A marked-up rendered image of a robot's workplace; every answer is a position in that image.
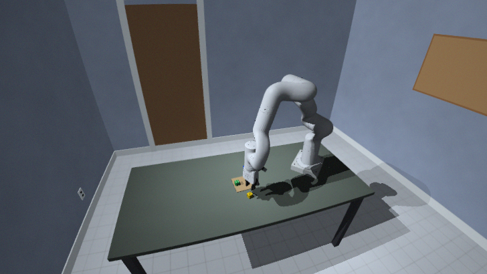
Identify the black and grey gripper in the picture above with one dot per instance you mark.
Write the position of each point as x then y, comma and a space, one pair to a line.
251, 176

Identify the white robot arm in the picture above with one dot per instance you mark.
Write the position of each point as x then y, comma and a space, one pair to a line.
300, 91

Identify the tan flat mat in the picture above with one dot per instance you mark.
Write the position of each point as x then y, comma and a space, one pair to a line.
242, 184

